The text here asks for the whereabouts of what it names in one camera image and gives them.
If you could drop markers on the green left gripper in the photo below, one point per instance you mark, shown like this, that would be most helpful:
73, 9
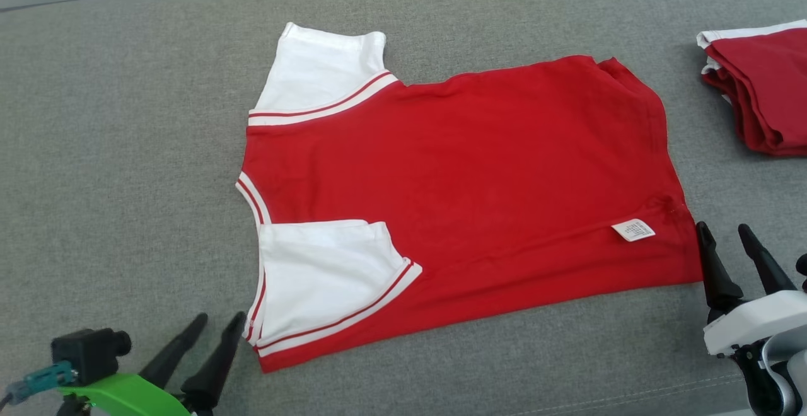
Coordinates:
126, 397

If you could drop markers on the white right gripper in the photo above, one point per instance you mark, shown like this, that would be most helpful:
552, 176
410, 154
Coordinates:
756, 321

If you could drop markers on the red shorts with white stripe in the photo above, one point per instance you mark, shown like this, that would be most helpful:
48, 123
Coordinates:
769, 88

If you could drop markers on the red white jersey shirt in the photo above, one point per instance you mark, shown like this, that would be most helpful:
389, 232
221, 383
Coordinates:
473, 170

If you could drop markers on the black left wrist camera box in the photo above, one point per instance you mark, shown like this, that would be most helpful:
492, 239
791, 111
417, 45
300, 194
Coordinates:
88, 353

